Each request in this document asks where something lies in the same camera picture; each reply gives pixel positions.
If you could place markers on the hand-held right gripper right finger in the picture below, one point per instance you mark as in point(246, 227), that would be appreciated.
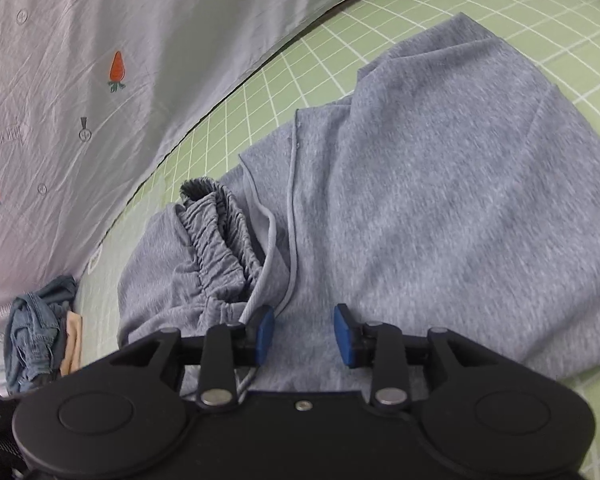
point(342, 335)

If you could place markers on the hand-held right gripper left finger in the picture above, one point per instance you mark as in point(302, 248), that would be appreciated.
point(265, 335)

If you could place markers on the grey sweatpants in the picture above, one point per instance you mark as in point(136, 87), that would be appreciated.
point(430, 210)

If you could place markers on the blue denim jeans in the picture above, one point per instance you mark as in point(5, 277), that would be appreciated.
point(30, 330)

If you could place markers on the beige garment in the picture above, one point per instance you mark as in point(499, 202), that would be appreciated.
point(72, 345)

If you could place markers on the white carrot print sheet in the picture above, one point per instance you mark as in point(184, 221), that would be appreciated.
point(105, 135)

